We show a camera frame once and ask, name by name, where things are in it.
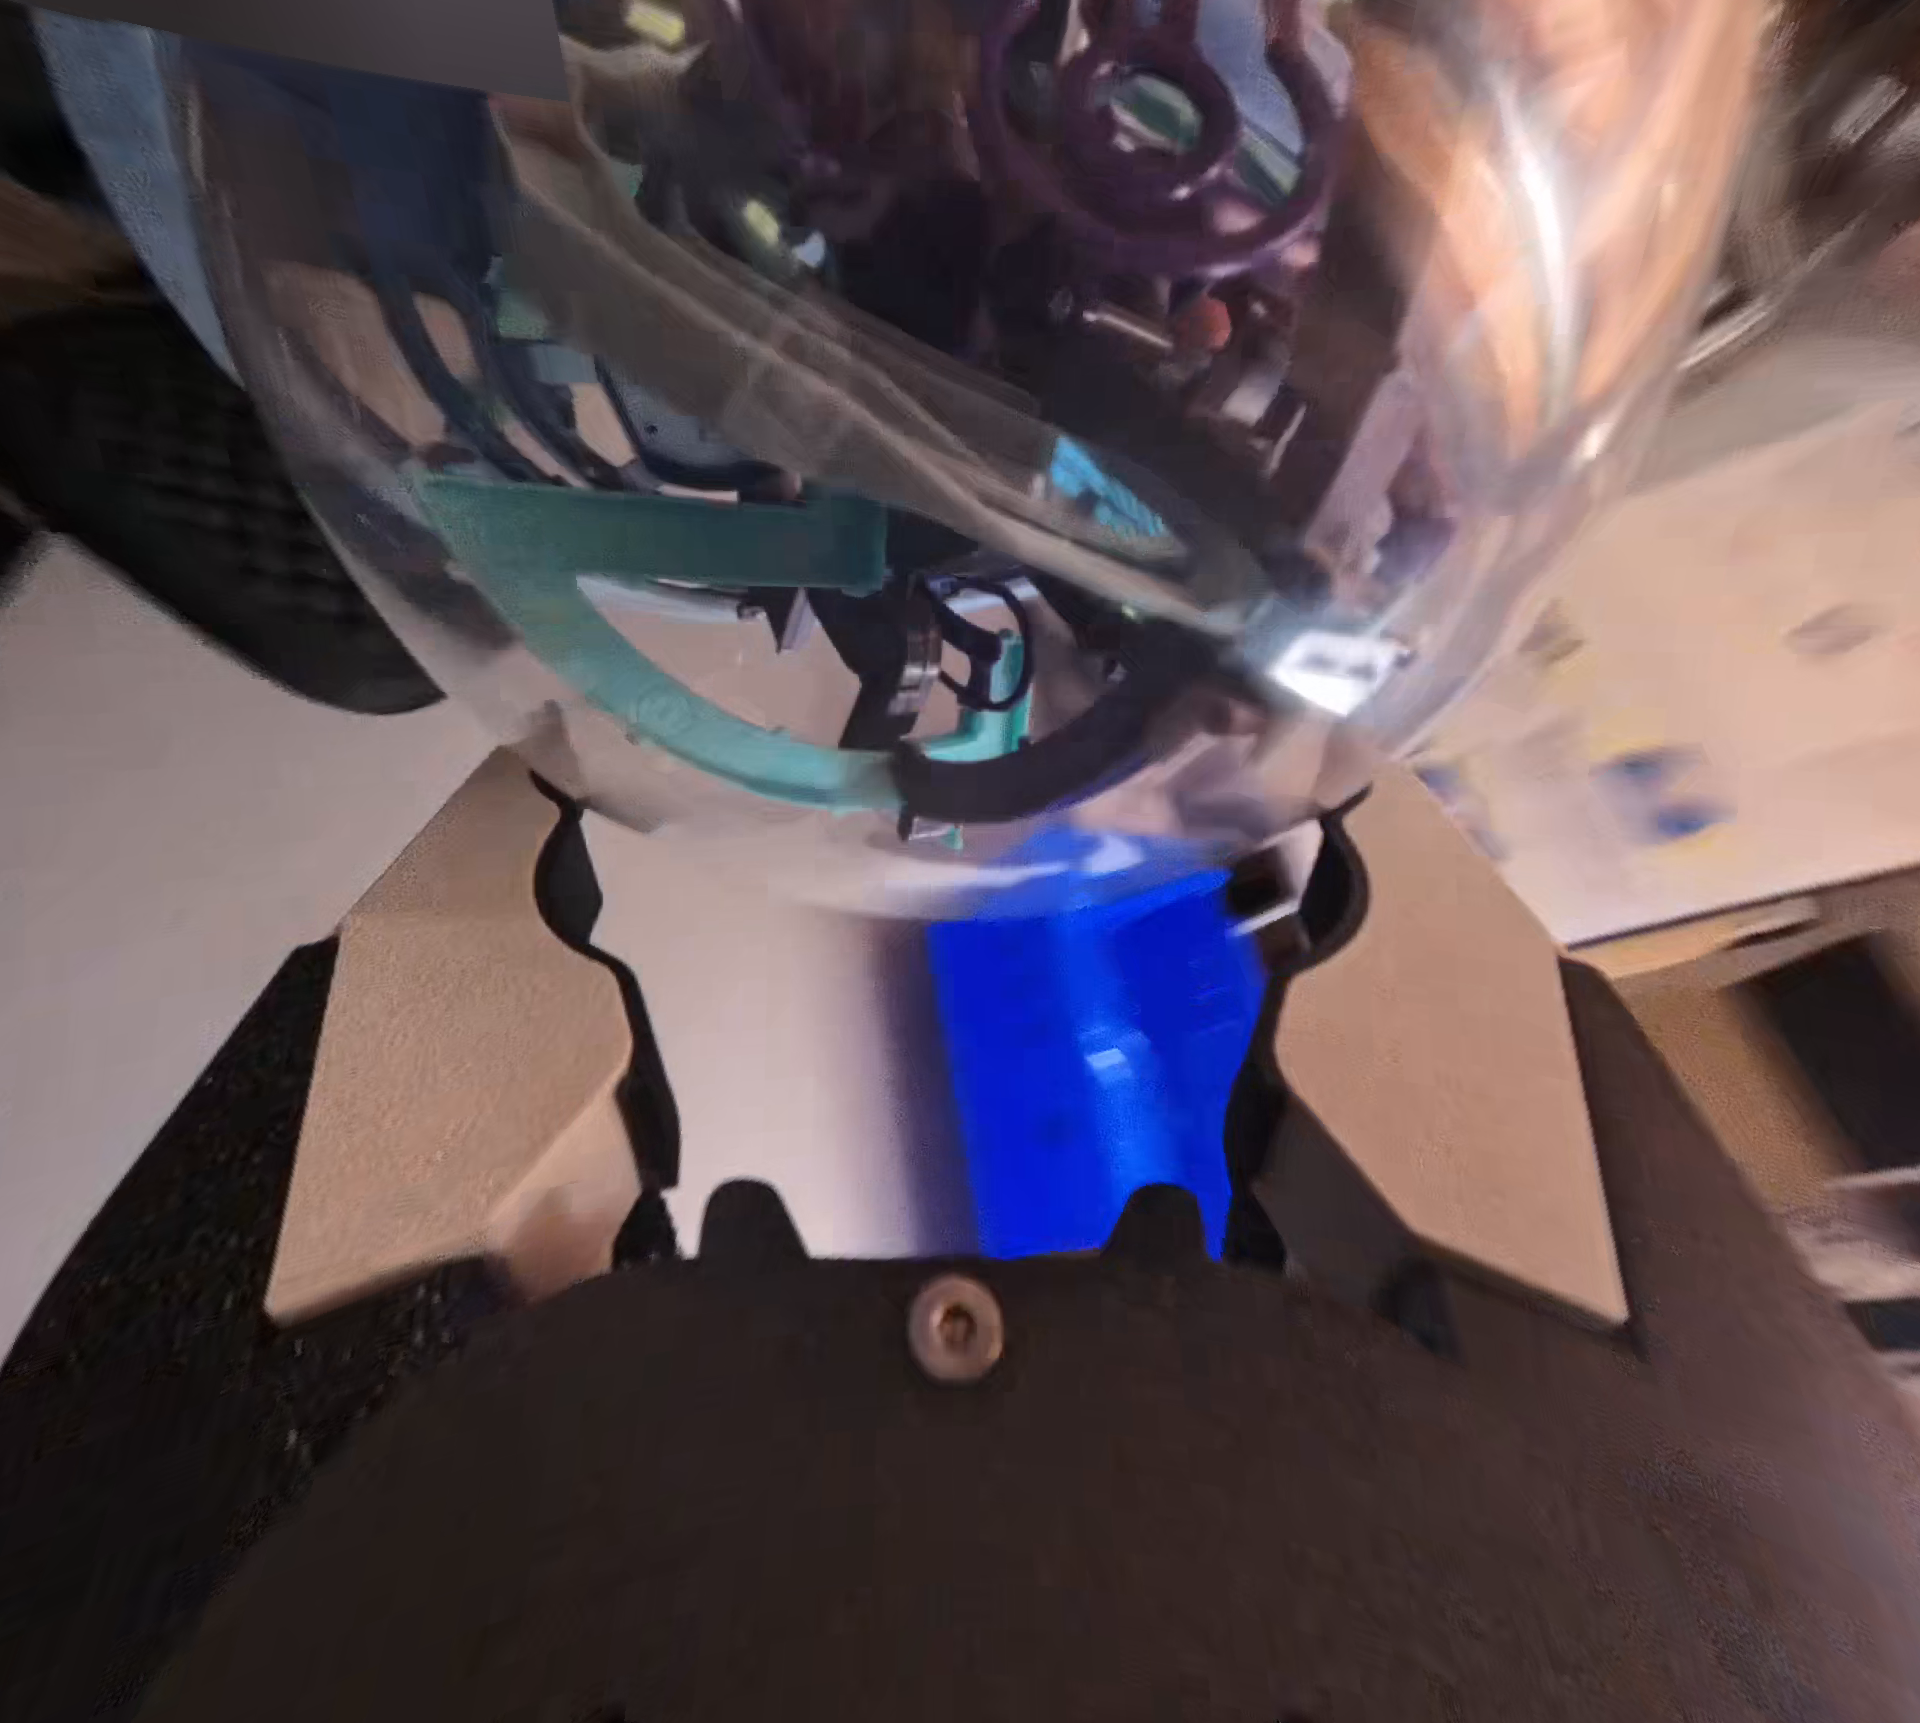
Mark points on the instruction sheet board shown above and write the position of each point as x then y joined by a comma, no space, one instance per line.
1710,735

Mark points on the clear maze ball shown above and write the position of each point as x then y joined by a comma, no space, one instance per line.
991,315

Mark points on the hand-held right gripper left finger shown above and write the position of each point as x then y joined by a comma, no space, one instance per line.
451,1080

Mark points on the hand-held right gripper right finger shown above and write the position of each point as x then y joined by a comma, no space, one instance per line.
1456,1080

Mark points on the blue plastic tray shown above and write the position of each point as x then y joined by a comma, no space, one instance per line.
1096,1064

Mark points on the black mesh chair seat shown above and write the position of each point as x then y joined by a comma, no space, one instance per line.
181,509

